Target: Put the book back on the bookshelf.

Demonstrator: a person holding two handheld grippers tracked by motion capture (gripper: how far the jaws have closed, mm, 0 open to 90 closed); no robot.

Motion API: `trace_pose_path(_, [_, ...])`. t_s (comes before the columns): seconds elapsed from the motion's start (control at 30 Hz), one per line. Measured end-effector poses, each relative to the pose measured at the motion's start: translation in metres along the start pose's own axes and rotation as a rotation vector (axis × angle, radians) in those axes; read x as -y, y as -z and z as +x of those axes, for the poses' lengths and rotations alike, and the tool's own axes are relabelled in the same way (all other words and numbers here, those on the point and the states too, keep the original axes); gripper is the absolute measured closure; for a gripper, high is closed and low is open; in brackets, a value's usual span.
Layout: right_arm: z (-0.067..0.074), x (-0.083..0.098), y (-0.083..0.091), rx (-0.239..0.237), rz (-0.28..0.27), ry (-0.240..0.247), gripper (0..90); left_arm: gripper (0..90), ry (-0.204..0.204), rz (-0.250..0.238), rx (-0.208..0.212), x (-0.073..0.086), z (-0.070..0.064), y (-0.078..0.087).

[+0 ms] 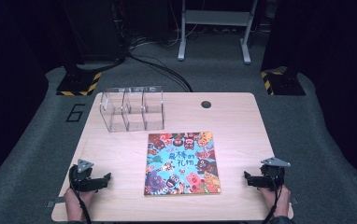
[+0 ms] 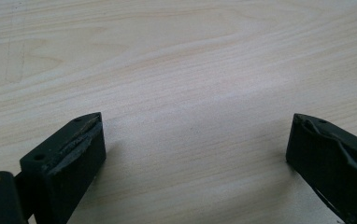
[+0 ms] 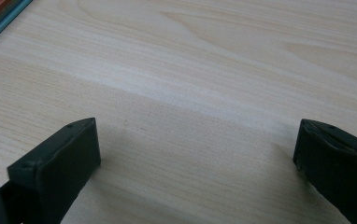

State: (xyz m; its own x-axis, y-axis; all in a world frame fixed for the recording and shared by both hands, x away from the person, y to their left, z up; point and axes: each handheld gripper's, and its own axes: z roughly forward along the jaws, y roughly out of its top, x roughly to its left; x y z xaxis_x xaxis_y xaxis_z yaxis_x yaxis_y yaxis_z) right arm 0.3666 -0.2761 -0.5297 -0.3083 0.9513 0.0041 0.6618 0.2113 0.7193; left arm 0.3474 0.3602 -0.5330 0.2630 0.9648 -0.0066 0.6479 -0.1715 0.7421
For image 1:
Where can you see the colourful picture book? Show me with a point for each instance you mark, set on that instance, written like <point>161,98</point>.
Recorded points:
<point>181,163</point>

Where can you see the black yellow striped stand base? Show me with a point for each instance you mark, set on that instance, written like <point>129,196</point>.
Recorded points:
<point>77,84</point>
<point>284,84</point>

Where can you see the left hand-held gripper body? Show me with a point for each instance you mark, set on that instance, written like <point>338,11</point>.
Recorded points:
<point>81,182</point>

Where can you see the clear acrylic book rack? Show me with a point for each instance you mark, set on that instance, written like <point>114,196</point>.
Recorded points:
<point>133,109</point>

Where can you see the white metal desk frame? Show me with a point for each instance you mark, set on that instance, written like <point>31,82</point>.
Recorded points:
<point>217,18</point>

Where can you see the person's right hand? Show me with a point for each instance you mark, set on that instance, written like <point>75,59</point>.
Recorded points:
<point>281,202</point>

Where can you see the person's left hand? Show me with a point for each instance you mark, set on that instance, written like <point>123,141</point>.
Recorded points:
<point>75,205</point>

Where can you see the black round table grommet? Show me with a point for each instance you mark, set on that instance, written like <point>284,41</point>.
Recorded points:
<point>206,104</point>

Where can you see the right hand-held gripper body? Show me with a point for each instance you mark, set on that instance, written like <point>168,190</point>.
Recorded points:
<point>271,179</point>

